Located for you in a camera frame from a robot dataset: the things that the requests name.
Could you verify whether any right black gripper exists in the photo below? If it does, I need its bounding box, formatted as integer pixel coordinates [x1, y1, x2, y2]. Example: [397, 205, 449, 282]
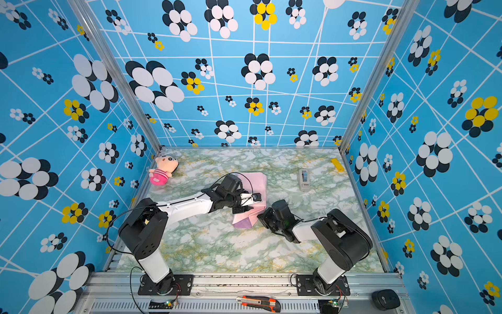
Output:
[256, 207, 286, 233]

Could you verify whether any purple wrapping paper sheet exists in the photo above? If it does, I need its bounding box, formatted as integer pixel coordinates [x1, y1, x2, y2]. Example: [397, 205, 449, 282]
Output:
[232, 172, 267, 229]

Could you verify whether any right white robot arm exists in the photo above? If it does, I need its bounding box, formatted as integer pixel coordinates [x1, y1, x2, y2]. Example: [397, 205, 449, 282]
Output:
[258, 200, 373, 294]

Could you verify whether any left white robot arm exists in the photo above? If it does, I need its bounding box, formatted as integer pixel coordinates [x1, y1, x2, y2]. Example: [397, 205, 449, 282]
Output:
[118, 172, 262, 286]

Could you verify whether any pink plush doll toy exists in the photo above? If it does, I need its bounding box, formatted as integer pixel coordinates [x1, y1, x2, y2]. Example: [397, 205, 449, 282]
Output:
[149, 156, 179, 186]

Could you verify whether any yellow tape piece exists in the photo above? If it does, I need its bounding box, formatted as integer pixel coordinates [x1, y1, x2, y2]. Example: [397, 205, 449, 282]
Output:
[331, 158, 345, 173]

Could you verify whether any red black utility knife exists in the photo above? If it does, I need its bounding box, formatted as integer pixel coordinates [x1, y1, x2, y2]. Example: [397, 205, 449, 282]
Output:
[236, 296, 282, 313]

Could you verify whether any black computer mouse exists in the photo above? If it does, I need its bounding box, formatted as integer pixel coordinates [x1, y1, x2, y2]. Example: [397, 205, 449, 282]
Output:
[371, 289, 401, 311]

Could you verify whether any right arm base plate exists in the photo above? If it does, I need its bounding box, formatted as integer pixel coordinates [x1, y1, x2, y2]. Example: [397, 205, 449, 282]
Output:
[290, 273, 351, 298]

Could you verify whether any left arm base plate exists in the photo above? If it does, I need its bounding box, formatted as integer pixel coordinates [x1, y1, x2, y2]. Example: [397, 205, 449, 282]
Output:
[137, 272, 194, 296]

